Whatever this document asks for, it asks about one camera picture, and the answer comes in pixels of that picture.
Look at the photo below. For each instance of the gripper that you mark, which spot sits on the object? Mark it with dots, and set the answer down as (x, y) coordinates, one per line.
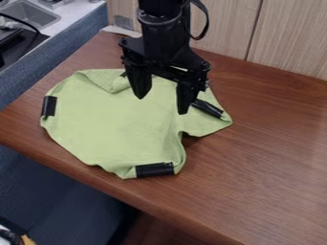
(164, 49)

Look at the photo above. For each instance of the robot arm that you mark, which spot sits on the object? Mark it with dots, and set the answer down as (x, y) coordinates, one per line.
(161, 11)

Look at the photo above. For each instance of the green cloth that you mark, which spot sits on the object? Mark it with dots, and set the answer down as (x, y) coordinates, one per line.
(123, 127)

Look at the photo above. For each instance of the toy sink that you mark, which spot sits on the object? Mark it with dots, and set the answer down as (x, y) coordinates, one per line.
(30, 13)

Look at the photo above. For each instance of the toy stove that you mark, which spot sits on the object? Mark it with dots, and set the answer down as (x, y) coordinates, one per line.
(17, 44)

